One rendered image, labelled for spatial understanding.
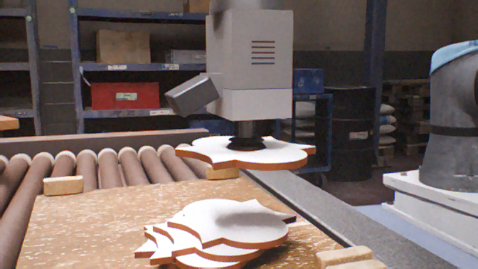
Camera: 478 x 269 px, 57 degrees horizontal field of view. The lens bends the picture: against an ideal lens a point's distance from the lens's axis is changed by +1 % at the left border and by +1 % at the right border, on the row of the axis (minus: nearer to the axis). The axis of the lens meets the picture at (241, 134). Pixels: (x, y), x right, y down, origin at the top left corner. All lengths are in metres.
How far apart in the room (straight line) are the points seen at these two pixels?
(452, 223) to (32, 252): 0.59
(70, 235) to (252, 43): 0.33
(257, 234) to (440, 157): 0.40
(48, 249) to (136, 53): 4.12
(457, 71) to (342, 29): 5.28
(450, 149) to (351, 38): 5.35
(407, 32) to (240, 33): 6.19
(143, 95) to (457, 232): 4.02
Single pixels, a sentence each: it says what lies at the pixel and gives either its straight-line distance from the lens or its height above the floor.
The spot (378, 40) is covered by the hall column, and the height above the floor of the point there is 1.34.
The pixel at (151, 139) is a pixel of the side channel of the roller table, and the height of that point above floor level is 0.93.
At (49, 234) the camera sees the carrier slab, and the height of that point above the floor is 0.94.
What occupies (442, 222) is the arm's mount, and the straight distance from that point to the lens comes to 0.78.
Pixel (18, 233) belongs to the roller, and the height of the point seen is 0.91.
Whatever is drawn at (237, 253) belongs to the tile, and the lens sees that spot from 0.45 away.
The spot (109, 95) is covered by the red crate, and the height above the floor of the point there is 0.80.
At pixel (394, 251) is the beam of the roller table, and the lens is 0.60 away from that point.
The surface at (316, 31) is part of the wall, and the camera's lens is 5.84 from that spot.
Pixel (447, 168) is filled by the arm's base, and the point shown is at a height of 0.98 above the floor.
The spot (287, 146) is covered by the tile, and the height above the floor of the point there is 1.06.
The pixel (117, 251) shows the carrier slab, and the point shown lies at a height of 0.94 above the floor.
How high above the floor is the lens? 1.15
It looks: 10 degrees down
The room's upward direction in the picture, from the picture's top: straight up
